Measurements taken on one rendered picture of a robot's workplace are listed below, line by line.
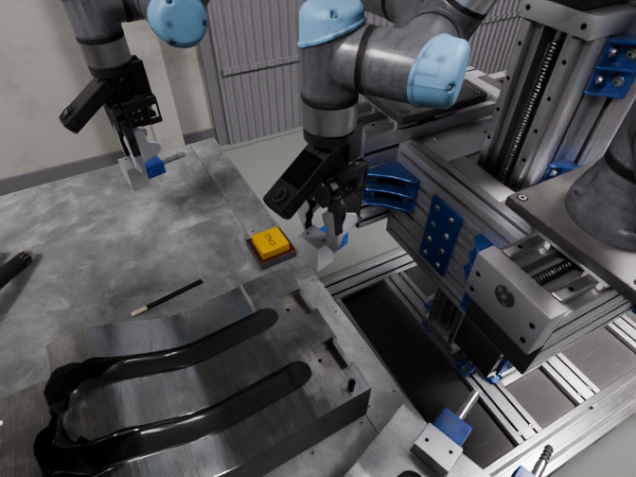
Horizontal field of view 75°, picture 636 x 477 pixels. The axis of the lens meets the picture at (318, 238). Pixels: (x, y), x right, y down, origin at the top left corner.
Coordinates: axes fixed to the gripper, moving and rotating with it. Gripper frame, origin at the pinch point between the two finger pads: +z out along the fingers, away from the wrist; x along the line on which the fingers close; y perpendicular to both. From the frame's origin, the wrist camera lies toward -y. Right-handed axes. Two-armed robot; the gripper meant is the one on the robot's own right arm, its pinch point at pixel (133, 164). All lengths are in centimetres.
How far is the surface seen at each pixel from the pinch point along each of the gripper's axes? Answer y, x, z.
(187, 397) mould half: -13, -49, 6
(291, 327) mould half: 4.3, -48.7, 6.1
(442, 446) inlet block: 9, -74, 7
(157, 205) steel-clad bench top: 2.4, 3.8, 15.0
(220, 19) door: 91, 135, 22
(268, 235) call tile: 15.6, -24.4, 11.4
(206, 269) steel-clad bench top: 2.1, -21.5, 15.1
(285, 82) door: 124, 128, 63
